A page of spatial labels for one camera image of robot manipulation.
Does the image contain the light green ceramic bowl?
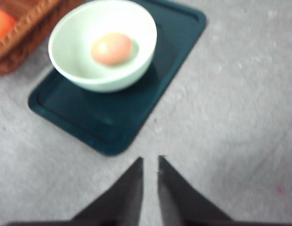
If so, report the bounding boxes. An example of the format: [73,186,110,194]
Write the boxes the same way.
[48,0,157,93]

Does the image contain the brown wicker basket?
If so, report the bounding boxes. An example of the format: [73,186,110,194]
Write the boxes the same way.
[0,0,86,74]

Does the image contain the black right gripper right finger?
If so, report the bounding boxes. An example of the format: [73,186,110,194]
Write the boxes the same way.
[158,155,292,226]

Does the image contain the orange tangerine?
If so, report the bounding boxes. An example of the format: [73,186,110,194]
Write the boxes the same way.
[0,8,17,42]

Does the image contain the dark teal rectangular tray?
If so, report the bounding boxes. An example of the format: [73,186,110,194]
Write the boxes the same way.
[28,0,206,156]

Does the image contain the brown egg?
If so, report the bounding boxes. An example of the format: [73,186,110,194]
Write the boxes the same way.
[91,34,133,65]

